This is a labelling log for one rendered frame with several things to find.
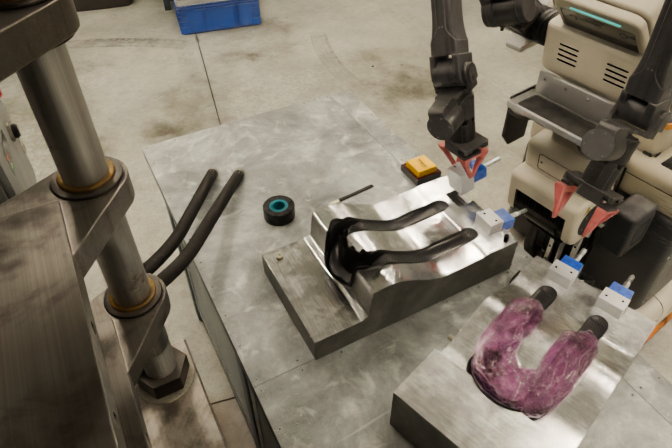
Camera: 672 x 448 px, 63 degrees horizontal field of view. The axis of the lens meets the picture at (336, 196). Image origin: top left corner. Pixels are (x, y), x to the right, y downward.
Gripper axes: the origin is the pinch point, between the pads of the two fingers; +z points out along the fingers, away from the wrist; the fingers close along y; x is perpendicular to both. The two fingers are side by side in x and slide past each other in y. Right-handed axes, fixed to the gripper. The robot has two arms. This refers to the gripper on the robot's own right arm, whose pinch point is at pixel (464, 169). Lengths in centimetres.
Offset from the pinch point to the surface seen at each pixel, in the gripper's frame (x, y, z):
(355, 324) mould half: -40.4, 16.9, 7.8
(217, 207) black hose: -52, -26, -1
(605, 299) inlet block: 4.8, 36.7, 14.4
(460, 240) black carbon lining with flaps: -9.7, 10.3, 9.0
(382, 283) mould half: -33.0, 16.7, 1.2
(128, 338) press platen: -76, 16, -15
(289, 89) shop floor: 34, -219, 76
